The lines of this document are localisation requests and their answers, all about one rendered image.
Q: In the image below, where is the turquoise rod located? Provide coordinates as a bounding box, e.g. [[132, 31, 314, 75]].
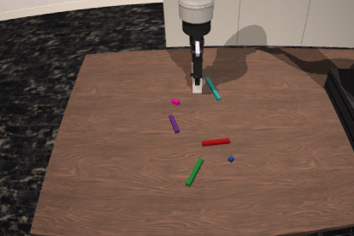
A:
[[205, 77, 221, 101]]

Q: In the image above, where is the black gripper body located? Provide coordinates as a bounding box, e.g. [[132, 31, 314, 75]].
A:
[[182, 21, 211, 50]]

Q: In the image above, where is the purple rod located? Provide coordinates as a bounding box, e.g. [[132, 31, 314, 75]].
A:
[[169, 114, 180, 134]]

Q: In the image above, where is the red rod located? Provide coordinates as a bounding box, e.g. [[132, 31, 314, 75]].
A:
[[202, 138, 230, 147]]

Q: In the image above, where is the green rod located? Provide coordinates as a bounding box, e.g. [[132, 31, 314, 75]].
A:
[[186, 158, 204, 187]]

